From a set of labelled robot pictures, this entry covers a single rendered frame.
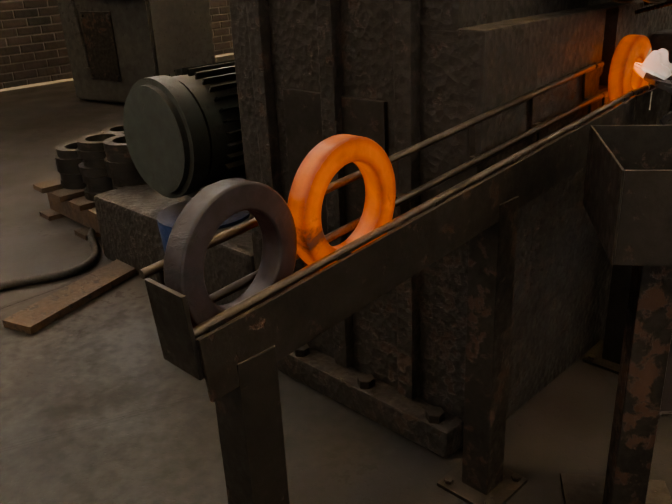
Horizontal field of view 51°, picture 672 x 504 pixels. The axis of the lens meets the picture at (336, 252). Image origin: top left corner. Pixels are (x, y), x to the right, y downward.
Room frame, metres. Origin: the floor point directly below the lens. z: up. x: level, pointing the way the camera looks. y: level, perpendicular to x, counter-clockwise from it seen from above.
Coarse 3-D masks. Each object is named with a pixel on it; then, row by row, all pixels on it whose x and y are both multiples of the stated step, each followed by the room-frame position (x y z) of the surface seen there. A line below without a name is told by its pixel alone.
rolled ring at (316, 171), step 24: (336, 144) 0.88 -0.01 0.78; (360, 144) 0.91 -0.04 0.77; (312, 168) 0.85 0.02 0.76; (336, 168) 0.87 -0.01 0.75; (360, 168) 0.95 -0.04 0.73; (384, 168) 0.94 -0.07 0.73; (312, 192) 0.84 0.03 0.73; (384, 192) 0.94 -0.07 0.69; (312, 216) 0.84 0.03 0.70; (384, 216) 0.94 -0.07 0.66; (312, 240) 0.83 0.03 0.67
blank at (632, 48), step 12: (636, 36) 1.52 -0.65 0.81; (624, 48) 1.50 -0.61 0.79; (636, 48) 1.51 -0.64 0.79; (648, 48) 1.56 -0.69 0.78; (612, 60) 1.50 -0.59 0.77; (624, 60) 1.48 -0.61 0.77; (636, 60) 1.55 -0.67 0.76; (612, 72) 1.49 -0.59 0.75; (624, 72) 1.47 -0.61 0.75; (612, 84) 1.49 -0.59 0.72; (624, 84) 1.48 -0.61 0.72; (636, 84) 1.55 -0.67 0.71; (612, 96) 1.49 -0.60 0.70
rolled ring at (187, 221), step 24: (216, 192) 0.75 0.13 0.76; (240, 192) 0.77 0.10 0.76; (264, 192) 0.80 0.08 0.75; (192, 216) 0.72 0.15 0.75; (216, 216) 0.74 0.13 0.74; (264, 216) 0.80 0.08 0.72; (288, 216) 0.82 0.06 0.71; (168, 240) 0.72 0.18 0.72; (192, 240) 0.71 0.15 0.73; (264, 240) 0.83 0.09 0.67; (288, 240) 0.82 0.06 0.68; (168, 264) 0.71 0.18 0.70; (192, 264) 0.70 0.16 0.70; (264, 264) 0.82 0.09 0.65; (288, 264) 0.82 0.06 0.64; (192, 288) 0.70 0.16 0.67; (264, 288) 0.79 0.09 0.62; (192, 312) 0.70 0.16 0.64; (216, 312) 0.72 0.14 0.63
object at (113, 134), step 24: (72, 144) 2.99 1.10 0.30; (96, 144) 2.69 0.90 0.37; (120, 144) 2.51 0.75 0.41; (72, 168) 2.86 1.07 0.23; (96, 168) 2.69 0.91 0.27; (120, 168) 2.50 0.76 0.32; (48, 192) 2.98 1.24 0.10; (72, 192) 2.82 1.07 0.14; (96, 192) 2.69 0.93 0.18; (48, 216) 2.89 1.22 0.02; (72, 216) 2.82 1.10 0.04; (96, 216) 2.52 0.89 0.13
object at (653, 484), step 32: (608, 128) 1.15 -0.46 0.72; (640, 128) 1.14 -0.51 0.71; (608, 160) 0.99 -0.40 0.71; (640, 160) 1.14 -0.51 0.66; (608, 192) 0.97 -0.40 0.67; (640, 192) 0.90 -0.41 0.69; (608, 224) 0.94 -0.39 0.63; (640, 224) 0.89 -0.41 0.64; (608, 256) 0.92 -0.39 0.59; (640, 256) 0.89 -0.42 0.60; (640, 288) 1.01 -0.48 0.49; (640, 320) 1.01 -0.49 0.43; (640, 352) 1.01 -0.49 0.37; (640, 384) 1.00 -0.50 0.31; (640, 416) 1.00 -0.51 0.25; (640, 448) 1.00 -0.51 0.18; (576, 480) 1.12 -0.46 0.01; (608, 480) 1.04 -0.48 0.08; (640, 480) 1.00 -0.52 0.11
